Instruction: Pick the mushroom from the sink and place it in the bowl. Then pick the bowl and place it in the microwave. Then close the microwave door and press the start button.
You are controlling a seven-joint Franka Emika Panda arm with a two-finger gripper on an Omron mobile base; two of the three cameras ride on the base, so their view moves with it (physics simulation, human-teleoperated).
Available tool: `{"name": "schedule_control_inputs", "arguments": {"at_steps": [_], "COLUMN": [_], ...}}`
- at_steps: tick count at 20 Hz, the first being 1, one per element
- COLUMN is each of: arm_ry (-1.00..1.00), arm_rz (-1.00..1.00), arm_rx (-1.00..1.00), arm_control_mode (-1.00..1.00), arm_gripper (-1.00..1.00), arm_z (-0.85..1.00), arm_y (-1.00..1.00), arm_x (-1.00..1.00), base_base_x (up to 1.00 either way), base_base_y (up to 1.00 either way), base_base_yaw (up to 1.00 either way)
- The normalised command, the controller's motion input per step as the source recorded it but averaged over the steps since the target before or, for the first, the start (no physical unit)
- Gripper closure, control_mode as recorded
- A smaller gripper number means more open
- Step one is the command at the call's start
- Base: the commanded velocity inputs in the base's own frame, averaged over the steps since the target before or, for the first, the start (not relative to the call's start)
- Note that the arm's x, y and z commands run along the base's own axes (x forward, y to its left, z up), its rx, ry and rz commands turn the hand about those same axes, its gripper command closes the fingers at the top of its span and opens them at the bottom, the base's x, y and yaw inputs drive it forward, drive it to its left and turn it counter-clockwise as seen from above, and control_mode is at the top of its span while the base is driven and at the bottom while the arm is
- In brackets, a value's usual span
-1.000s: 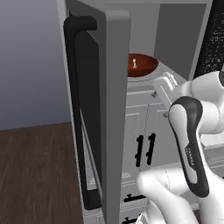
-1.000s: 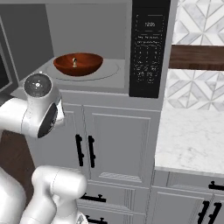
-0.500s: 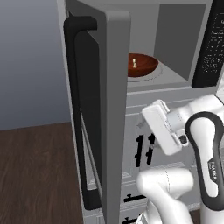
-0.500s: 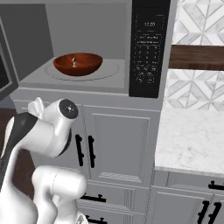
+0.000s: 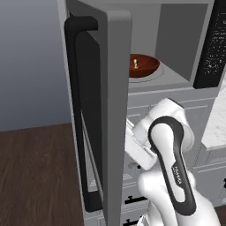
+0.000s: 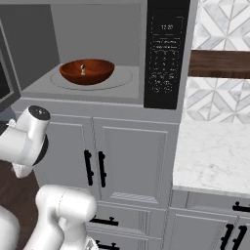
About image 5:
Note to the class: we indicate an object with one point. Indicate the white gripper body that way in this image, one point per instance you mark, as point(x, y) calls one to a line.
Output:
point(139, 153)

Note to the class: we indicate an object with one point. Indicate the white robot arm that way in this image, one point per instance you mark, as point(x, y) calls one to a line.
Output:
point(173, 164)

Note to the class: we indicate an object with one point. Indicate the grey microwave door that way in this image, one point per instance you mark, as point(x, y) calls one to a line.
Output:
point(119, 88)

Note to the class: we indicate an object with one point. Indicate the reddish brown bowl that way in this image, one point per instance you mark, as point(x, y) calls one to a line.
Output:
point(145, 67)

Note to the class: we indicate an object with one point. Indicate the small beige mushroom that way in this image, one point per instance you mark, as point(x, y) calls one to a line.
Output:
point(135, 64)

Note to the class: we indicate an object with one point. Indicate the grey microwave oven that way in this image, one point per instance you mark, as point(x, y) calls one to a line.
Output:
point(176, 35)

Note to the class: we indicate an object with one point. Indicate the grey cupboard run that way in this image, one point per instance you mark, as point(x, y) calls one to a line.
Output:
point(210, 173)

